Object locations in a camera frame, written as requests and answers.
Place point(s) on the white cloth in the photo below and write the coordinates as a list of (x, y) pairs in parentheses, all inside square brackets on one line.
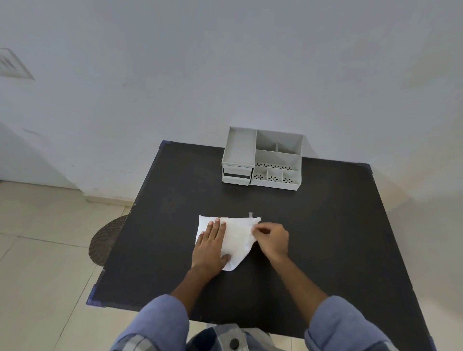
[(237, 240)]

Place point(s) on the person's left little finger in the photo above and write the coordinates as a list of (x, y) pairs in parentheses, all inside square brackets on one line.
[(200, 241)]

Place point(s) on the person's left thumb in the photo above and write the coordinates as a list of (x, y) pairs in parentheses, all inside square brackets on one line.
[(226, 258)]

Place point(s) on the person's right fingers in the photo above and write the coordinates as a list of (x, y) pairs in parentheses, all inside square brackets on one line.
[(259, 232)]

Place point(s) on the brown woven round stool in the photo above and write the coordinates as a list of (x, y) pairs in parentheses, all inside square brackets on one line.
[(108, 240)]

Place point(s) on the person's left hand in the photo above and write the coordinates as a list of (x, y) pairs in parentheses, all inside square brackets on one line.
[(208, 253)]

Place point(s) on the grey plastic desk organizer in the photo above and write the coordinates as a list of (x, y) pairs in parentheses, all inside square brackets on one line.
[(276, 162)]

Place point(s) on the person's right hand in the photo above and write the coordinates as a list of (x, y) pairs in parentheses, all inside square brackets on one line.
[(275, 242)]

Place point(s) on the person's left middle finger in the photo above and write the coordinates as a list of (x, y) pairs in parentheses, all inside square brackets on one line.
[(215, 231)]

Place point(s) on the person's left forearm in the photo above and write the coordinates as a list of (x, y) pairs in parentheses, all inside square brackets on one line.
[(191, 287)]

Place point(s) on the blue table corner guard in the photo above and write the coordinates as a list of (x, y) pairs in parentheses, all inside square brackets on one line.
[(94, 298), (165, 143), (366, 168)]

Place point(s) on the blue grey shirt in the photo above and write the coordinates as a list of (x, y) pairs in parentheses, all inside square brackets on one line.
[(162, 321)]

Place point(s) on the grey organizer drawer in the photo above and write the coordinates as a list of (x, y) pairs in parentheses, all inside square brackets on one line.
[(236, 178), (237, 170)]

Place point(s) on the person's right forearm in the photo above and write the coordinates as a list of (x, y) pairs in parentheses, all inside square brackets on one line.
[(298, 284)]

